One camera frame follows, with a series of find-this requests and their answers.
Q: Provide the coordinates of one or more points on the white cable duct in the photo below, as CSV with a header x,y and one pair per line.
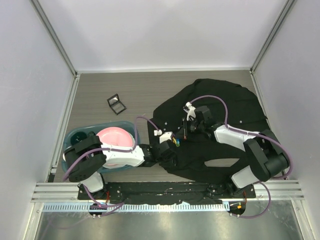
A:
x,y
134,208

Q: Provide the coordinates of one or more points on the black folding mirror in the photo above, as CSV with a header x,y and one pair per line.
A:
x,y
116,104

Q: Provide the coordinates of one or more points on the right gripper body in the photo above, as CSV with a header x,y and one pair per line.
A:
x,y
193,126

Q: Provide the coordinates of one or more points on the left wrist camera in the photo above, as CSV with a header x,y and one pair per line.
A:
x,y
163,136

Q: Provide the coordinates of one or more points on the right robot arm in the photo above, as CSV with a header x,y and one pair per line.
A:
x,y
265,156

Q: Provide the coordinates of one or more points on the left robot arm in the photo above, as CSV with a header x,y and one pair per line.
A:
x,y
86,157

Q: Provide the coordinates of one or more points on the rainbow flower brooch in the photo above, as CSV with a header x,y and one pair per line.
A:
x,y
176,141

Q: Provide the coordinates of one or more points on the dark green mug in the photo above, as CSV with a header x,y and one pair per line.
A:
x,y
79,136

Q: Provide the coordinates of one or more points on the pink plate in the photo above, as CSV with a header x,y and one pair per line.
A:
x,y
116,136

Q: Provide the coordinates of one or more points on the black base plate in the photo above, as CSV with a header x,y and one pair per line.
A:
x,y
170,193

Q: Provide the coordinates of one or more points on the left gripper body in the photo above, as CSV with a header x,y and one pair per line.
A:
x,y
167,162

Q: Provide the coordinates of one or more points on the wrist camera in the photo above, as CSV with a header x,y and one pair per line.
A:
x,y
190,110
163,136

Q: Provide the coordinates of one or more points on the blue plastic bin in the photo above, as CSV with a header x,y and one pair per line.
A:
x,y
75,151

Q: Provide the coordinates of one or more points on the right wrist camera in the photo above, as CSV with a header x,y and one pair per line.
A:
x,y
190,110

